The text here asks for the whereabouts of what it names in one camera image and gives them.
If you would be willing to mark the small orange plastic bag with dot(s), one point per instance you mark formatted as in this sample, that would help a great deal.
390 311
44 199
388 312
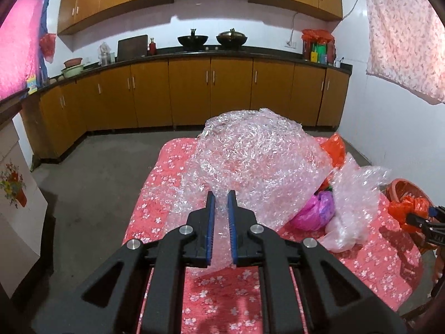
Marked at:
399 212

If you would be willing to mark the green basin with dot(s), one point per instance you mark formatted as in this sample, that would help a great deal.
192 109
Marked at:
72 71

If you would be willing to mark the pink purple plastic bag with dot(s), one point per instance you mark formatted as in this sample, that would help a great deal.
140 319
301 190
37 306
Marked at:
313 212

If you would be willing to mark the small clear bubble wrap sheet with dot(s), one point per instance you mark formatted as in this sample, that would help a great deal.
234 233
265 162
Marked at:
361 188

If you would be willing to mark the pale floral curtain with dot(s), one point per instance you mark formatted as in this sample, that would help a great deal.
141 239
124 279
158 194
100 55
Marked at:
403 34

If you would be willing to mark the wall socket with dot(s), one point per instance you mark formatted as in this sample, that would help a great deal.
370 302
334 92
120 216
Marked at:
291 44

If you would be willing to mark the wooden chair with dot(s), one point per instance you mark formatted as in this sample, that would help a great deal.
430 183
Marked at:
437 268

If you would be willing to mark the green box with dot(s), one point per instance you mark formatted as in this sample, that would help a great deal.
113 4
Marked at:
321 54

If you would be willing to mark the glass jar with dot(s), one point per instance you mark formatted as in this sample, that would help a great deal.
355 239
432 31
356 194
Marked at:
105 55

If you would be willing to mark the white cup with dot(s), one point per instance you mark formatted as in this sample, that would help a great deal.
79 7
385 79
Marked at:
337 63

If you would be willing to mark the open black wok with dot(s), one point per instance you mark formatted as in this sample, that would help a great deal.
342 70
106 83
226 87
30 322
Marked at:
191 40

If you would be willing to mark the black kitchen countertop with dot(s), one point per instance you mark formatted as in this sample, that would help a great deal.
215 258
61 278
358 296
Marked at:
180 55

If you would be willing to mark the colourful sponge pack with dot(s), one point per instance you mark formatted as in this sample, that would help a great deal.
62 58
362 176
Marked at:
32 85

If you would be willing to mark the red floral tablecloth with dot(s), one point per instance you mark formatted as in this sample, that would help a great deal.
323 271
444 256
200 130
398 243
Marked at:
365 268

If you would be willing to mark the large clear bubble wrap sheet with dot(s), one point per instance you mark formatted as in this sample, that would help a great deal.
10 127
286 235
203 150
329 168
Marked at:
250 153

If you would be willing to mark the red-orange plastic bag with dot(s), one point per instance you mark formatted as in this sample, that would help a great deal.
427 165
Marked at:
335 149

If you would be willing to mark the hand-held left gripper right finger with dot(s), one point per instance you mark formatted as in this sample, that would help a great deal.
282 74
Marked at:
232 229

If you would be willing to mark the pink basin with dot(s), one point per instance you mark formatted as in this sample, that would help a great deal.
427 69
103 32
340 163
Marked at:
73 62

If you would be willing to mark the red woven basket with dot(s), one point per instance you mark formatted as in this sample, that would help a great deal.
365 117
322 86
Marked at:
405 188

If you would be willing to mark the dark cutting board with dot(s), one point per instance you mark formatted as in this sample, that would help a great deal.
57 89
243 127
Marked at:
132 47

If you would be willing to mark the pink window curtain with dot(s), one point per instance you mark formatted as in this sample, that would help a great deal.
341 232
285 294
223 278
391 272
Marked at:
19 41

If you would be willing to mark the black wok with lid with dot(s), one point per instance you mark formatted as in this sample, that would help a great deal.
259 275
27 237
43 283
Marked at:
232 39

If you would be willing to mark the red bottle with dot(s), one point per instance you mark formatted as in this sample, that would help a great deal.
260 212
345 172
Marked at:
152 47

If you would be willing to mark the hanging red plastic bag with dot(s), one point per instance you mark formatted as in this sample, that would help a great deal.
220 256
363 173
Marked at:
48 47

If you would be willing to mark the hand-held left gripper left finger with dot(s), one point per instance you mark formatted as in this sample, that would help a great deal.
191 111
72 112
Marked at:
209 229

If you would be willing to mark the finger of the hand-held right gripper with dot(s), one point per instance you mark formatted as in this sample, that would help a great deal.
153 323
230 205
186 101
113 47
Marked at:
419 220
434 238

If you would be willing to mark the wooden base cabinets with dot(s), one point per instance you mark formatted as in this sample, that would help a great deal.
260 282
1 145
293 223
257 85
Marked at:
191 90

